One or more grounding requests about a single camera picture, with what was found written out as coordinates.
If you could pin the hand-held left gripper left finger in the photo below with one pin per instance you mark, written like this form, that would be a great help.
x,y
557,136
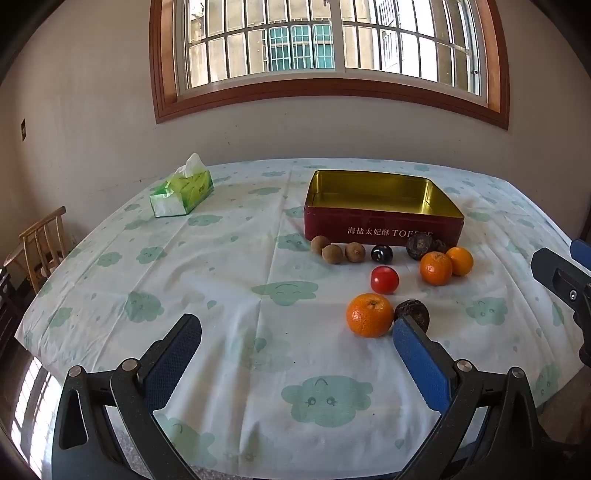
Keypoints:
x,y
175,360

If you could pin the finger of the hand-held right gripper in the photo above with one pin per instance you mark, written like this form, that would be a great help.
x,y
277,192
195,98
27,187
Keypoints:
x,y
558,277
581,251

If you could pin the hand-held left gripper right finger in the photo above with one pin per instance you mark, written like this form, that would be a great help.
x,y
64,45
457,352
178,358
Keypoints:
x,y
422,364

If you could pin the dark water chestnut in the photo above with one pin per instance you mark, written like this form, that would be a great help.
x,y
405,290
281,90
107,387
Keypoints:
x,y
413,310
419,245

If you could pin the large orange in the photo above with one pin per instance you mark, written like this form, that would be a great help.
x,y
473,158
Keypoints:
x,y
369,316

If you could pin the red tomato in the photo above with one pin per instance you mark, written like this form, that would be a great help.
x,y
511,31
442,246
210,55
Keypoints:
x,y
384,280

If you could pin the medium orange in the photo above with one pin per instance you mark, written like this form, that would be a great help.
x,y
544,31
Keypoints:
x,y
435,269

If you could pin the small orange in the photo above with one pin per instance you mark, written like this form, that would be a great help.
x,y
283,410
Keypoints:
x,y
462,261

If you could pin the brown kiwi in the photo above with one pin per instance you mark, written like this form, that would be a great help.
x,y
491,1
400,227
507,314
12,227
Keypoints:
x,y
332,254
320,244
355,252

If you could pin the red and gold tin box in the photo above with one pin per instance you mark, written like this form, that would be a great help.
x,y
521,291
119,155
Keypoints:
x,y
323,226

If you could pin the black plum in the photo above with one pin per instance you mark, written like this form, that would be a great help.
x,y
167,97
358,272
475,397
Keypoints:
x,y
382,254

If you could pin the green tissue box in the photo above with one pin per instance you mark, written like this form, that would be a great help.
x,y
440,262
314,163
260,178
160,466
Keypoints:
x,y
184,194

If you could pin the light wooden chair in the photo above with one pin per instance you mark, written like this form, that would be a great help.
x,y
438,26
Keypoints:
x,y
39,230

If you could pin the wooden framed barred window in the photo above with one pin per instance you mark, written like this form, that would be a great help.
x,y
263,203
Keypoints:
x,y
323,46

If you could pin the wall switch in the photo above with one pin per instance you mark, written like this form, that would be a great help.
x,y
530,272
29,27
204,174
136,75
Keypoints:
x,y
23,129

